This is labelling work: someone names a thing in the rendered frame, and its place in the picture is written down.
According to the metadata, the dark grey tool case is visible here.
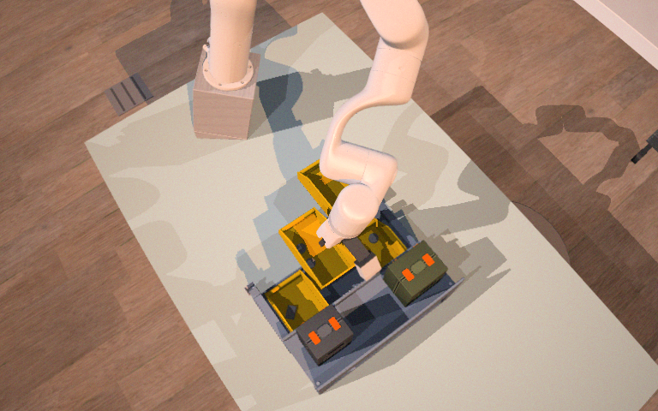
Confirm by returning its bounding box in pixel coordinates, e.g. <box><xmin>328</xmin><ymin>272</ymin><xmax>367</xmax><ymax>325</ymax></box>
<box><xmin>296</xmin><ymin>303</ymin><xmax>354</xmax><ymax>366</ymax></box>

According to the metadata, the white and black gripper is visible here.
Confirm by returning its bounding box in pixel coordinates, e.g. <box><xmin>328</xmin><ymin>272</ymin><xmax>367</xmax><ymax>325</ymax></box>
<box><xmin>316</xmin><ymin>218</ymin><xmax>345</xmax><ymax>248</ymax></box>

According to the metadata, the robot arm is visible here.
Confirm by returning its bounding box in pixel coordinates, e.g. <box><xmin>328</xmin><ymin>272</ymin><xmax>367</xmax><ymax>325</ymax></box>
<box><xmin>203</xmin><ymin>0</ymin><xmax>429</xmax><ymax>281</ymax></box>

